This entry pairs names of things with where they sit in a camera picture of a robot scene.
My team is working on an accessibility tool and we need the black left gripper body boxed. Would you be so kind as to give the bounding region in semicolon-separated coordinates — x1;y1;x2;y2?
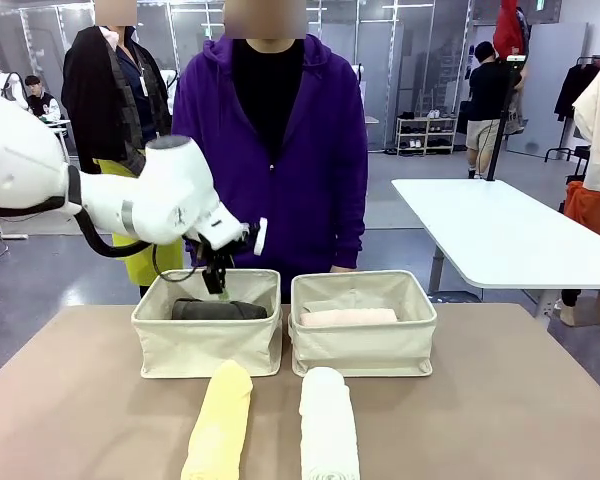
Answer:
184;225;260;275

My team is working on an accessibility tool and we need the dark grey towel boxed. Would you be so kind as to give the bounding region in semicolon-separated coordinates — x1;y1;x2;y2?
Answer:
171;298;269;321

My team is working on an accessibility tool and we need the pink towel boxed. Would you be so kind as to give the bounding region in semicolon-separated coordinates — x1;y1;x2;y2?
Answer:
298;307;399;329

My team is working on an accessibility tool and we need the yellow towel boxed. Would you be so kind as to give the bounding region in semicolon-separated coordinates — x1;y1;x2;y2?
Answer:
179;359;254;480

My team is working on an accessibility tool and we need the white towel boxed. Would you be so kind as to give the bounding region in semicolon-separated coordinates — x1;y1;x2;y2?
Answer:
298;366;361;480

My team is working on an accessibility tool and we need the purple sleeved left forearm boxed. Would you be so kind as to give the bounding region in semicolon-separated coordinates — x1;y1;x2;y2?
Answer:
329;164;370;271

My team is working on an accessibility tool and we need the beige fabric basket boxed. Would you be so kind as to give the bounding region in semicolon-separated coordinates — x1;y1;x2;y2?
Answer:
287;270;439;379
130;268;284;380

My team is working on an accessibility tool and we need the person in purple hoodie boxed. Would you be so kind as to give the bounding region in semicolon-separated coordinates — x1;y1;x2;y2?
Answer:
171;0;370;304

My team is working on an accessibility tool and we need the person in black jacket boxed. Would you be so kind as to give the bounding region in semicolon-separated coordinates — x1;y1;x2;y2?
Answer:
61;0;186;299

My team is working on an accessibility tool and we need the white stand base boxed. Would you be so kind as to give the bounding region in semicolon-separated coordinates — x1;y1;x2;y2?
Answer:
0;214;30;271

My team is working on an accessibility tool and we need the seated person in varsity jacket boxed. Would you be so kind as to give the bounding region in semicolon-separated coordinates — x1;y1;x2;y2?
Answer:
23;74;62;123

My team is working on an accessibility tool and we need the wooden shoe rack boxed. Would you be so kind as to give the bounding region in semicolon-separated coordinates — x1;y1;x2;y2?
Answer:
395;115;459;157

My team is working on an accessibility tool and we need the white side table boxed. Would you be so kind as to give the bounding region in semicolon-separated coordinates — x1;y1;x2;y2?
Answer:
390;178;600;321

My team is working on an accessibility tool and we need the person in beige shorts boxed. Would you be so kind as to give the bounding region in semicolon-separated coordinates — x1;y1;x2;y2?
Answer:
466;41;527;180

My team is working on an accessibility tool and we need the beige mannequin foot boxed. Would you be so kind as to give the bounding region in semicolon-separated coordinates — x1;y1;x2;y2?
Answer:
559;299;589;327

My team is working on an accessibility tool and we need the black rack base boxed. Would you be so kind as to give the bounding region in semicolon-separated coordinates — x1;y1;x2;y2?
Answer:
544;145;591;164

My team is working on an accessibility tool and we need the red hanging garment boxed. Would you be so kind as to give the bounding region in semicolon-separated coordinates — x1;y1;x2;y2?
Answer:
493;0;531;56

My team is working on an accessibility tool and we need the orange garment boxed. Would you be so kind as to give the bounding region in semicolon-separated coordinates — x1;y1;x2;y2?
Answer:
563;180;600;246

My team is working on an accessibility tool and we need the black garment on rack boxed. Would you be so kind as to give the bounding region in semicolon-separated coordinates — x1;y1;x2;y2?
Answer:
553;55;600;124

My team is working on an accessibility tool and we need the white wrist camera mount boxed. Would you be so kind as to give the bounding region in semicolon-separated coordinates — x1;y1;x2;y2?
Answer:
197;208;269;257

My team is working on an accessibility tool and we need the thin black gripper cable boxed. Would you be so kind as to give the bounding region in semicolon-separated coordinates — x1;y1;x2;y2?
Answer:
152;243;206;284

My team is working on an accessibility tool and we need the thick black arm hose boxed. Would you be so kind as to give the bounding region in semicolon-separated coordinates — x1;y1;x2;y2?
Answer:
0;195;156;259

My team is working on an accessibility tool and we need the black camera pole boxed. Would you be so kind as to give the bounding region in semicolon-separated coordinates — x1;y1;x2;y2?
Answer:
485;54;526;182

